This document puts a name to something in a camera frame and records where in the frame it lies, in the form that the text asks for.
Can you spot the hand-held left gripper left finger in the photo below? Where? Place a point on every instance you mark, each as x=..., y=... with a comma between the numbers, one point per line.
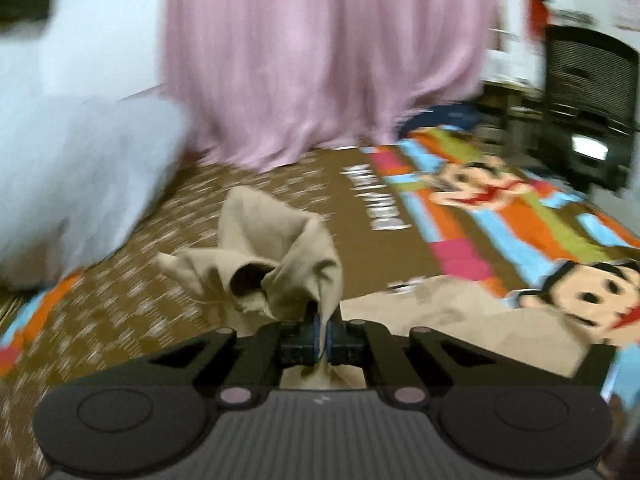
x=313, y=336

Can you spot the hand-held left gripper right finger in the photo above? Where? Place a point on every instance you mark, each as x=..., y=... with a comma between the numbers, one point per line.
x=331, y=339

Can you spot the beige jacket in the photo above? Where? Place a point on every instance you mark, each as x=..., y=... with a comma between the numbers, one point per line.
x=260, y=240

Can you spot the brown printed blanket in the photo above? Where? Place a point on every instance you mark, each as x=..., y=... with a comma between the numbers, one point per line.
x=360, y=240

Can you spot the dark blue cloth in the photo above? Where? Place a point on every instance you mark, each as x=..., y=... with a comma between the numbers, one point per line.
x=442, y=117

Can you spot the pink curtain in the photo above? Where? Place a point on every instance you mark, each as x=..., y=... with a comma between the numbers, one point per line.
x=325, y=55

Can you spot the wooden desk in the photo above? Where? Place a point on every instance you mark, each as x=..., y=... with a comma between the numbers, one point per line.
x=515, y=110

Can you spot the black mesh office chair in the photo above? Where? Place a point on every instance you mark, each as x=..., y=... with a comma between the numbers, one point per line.
x=590, y=85

